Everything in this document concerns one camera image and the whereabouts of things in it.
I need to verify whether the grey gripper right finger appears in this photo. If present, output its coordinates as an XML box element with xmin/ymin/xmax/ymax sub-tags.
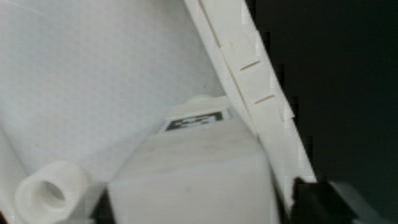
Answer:
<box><xmin>288</xmin><ymin>177</ymin><xmax>393</xmax><ymax>224</ymax></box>

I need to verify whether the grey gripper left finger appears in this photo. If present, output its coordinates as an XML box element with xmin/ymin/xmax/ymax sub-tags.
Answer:
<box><xmin>93</xmin><ymin>190</ymin><xmax>116</xmax><ymax>224</ymax></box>

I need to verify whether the white desk top tray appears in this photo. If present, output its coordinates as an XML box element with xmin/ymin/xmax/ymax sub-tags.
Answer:
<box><xmin>0</xmin><ymin>0</ymin><xmax>263</xmax><ymax>224</ymax></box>

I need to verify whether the white U-shaped frame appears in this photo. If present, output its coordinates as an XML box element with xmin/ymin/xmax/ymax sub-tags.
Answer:
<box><xmin>199</xmin><ymin>0</ymin><xmax>317</xmax><ymax>211</ymax></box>

